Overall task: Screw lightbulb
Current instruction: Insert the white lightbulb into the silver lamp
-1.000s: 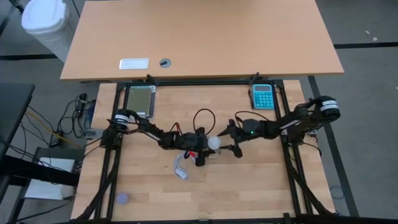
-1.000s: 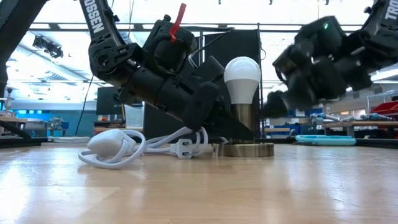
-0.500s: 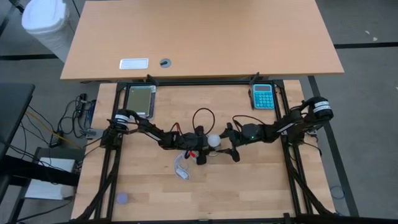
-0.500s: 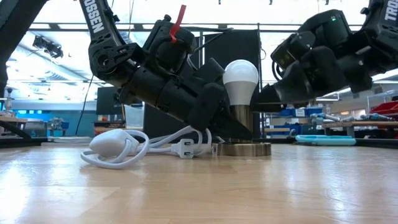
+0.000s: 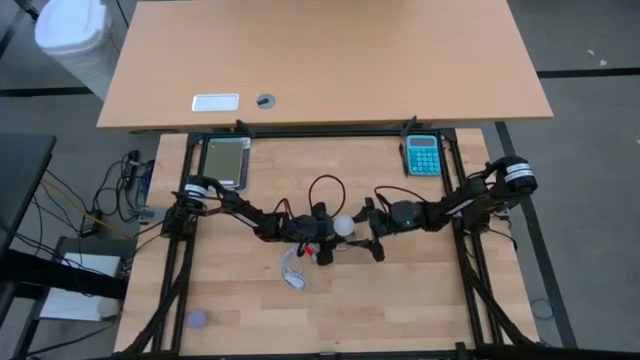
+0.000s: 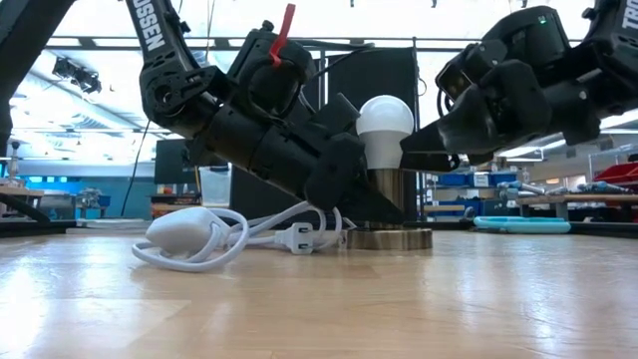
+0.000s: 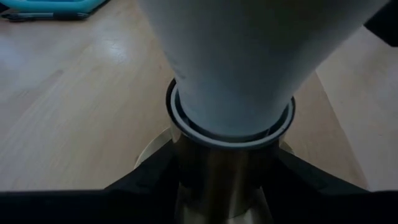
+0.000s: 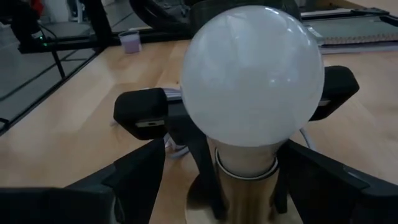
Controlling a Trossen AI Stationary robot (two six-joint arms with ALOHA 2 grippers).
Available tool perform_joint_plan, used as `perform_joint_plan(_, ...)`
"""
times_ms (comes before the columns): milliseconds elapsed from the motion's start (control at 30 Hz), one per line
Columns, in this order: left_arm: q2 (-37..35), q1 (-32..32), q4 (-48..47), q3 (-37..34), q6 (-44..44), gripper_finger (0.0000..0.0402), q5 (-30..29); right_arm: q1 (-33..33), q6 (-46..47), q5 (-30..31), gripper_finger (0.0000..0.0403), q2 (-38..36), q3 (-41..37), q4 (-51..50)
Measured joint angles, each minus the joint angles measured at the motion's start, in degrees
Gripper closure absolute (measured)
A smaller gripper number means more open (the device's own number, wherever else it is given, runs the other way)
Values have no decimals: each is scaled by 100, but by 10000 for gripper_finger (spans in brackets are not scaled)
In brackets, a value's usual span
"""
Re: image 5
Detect white rectangular desk plate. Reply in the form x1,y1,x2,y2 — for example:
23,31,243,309
191,93,241,113

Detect black stand beam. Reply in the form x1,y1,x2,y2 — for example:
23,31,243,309
0,248,130,301

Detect bin with white bag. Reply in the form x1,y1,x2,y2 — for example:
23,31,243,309
33,0,119,101

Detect black side table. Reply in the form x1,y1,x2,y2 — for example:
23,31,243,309
0,132,58,261

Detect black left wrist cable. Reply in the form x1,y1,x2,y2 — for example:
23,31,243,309
307,173,348,219

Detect teal calculator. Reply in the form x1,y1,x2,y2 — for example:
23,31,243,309
403,133,444,178

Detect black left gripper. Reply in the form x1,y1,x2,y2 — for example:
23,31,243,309
287,199,337,267

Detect large wooden desk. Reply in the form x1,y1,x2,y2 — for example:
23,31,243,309
96,0,555,133

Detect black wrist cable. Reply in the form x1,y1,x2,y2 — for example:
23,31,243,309
307,173,348,219
373,185,419,211

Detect purple round disc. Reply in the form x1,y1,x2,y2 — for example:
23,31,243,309
186,309,208,330

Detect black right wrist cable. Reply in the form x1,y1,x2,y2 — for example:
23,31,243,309
373,185,419,211

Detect white flat box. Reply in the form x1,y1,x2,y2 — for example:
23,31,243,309
39,252,124,322

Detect grey power strip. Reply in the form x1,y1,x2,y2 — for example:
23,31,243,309
130,205,170,225

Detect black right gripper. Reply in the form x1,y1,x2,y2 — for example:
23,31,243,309
345,197,426,264

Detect black framed tablet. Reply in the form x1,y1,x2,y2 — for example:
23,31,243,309
199,135,252,193

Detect white light bulb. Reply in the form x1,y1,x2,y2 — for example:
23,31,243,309
332,214,357,239

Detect tangled black cables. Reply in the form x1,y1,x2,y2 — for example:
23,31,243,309
29,149,156,241

